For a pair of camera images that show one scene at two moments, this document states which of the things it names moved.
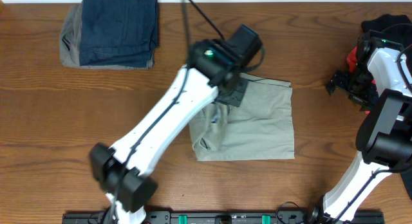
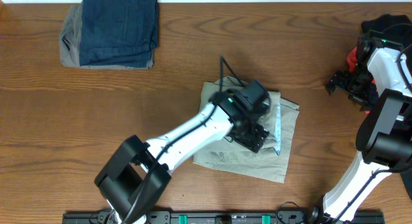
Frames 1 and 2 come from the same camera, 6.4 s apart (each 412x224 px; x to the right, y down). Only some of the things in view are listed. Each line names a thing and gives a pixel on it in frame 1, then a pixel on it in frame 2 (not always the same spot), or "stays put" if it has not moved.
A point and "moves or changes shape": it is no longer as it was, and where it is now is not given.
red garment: [352, 62] stays put
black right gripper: [340, 81] stays put
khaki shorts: [261, 127] moves or changes shape
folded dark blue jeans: [118, 29] stays put
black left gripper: [237, 101] -> [256, 141]
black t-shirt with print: [400, 25] stays put
